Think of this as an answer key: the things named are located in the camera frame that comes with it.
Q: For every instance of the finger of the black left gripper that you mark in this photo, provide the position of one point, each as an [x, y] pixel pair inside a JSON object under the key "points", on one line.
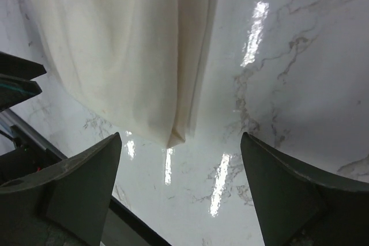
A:
{"points": [[20, 68], [16, 90]]}

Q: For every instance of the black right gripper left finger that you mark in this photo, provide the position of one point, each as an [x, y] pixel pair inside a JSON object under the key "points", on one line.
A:
{"points": [[65, 203]]}

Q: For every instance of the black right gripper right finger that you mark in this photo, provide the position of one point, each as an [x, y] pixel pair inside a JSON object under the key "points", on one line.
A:
{"points": [[299, 204]]}

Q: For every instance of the cream white t shirt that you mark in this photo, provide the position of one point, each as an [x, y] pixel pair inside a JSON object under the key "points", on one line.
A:
{"points": [[133, 62]]}

